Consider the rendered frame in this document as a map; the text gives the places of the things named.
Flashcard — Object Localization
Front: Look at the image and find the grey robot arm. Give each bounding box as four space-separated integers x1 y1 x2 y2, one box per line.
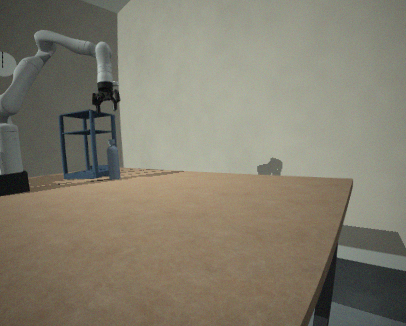
0 30 119 175

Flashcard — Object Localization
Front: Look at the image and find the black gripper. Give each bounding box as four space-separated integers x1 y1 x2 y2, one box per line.
92 81 120 113

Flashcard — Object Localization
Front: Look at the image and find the grey-blue bottle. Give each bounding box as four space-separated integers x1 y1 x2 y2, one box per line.
107 139 120 180

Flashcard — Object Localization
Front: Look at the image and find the blue shelving unit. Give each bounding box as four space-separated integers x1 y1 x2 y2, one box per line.
58 110 117 179

